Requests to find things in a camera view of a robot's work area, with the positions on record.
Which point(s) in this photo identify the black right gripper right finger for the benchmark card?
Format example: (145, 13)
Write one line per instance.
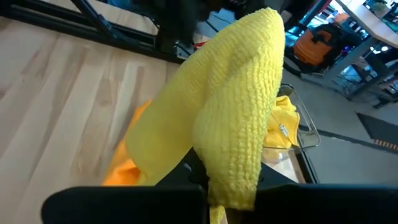
(311, 205)

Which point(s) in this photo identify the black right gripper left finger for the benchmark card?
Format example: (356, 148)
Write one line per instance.
(124, 205)

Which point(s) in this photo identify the orange microfiber towel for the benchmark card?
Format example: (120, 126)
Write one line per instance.
(124, 168)

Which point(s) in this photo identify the yellow microfiber towel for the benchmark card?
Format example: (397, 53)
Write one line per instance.
(283, 121)
(224, 93)

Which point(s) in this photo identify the clear plastic basket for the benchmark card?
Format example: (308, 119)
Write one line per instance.
(308, 130)

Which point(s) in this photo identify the black floor mat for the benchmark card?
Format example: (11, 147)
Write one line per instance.
(379, 130)

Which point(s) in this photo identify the orange black shop vacuum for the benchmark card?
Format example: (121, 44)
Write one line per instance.
(311, 46)

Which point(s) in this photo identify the black diagonal frame strut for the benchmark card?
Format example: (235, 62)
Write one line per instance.
(93, 18)

